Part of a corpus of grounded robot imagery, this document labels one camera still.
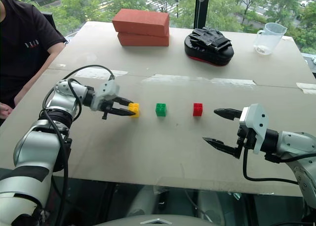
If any person's left hand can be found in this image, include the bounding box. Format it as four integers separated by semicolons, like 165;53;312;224
0;102;13;119

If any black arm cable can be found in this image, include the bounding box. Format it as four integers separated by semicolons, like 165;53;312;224
41;64;116;226
242;143;316;186

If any red toy brick cube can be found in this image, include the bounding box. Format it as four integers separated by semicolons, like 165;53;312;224
193;102;204;117

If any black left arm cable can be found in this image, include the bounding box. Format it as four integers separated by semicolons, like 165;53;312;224
41;64;116;226

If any silver robot left leg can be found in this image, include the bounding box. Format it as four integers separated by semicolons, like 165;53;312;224
127;183;163;218

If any black window frame post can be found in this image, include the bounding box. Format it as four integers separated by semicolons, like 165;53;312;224
194;0;211;30

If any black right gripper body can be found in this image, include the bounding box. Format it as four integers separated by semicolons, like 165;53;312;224
237;123;257;152

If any person in black t-shirt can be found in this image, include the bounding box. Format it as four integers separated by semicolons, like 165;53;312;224
0;0;67;110

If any black boxing focus mitt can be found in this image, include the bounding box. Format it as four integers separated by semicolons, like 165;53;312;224
184;27;235;67

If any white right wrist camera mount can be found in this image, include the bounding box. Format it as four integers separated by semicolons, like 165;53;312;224
238;103;269;155

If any black chair back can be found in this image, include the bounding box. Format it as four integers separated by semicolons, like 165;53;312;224
41;12;68;44

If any clear plastic measuring cup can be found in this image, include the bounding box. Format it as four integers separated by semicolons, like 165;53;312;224
253;22;287;55

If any red clay brick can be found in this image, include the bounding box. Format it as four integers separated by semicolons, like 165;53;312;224
112;8;170;38
117;32;170;47

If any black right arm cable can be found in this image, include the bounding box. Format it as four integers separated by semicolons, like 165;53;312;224
242;143;316;186

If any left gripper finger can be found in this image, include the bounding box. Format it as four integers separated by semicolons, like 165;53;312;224
115;96;134;107
110;107;135;117

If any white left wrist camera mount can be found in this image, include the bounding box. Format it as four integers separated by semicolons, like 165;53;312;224
90;80;121;112

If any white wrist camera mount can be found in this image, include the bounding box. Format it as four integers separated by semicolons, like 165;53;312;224
238;103;269;155
90;80;121;112

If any yellow toy brick cube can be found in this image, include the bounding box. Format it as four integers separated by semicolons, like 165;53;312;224
127;102;141;118

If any green toy brick cube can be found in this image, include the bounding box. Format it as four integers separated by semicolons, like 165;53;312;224
155;103;167;117

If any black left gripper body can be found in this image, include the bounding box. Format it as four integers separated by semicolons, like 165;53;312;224
99;98;119;120

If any silver robot right leg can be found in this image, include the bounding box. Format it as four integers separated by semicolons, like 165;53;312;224
197;190;227;226

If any silver robot leg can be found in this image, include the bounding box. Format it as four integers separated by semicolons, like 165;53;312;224
127;183;163;218
197;190;227;226

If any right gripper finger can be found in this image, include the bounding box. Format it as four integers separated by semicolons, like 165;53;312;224
201;136;244;160
213;108;243;121

